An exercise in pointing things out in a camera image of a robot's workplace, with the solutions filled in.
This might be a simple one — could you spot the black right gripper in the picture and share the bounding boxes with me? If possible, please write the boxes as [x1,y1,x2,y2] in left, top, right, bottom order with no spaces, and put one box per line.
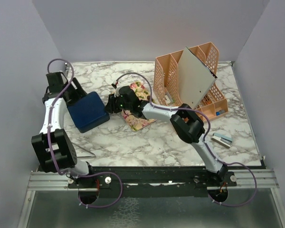
[104,93,133,114]

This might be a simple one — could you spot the blue box lid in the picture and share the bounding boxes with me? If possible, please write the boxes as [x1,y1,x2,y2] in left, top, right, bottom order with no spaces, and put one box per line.
[67,92,109,126]

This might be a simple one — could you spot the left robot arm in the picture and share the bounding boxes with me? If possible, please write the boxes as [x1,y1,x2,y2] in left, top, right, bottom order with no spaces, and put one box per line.
[31,72,95,188]

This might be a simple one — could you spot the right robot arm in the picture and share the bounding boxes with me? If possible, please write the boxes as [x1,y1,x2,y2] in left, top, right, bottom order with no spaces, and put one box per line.
[105,84,228,186]

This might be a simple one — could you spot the floral serving tray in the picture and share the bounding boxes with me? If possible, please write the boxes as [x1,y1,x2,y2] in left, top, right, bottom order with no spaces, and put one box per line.
[122,81,156,131]

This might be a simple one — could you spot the peach plastic desk organizer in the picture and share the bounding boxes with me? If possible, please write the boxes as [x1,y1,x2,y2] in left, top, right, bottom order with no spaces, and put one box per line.
[153,42,228,120]

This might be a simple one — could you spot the grey board in organizer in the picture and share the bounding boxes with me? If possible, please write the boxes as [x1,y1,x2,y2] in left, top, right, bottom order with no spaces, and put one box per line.
[178,47,217,109]

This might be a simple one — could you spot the small blue cap item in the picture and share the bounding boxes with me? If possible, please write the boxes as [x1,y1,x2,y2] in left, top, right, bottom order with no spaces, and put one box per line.
[216,110,224,116]

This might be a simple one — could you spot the stapler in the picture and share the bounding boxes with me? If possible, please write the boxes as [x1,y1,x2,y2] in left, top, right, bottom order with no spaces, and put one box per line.
[211,133,233,148]

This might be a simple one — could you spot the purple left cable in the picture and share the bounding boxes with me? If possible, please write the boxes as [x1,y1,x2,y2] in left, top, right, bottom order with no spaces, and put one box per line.
[47,58,123,209]

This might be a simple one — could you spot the purple cable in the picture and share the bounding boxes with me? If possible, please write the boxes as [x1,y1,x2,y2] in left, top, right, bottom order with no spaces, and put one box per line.
[111,72,257,207]
[47,58,123,209]

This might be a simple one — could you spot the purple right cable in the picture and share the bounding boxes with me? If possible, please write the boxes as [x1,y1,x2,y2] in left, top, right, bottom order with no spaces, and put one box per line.
[111,72,257,207]

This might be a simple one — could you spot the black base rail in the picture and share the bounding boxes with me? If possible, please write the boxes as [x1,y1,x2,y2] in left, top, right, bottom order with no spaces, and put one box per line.
[68,166,237,199]

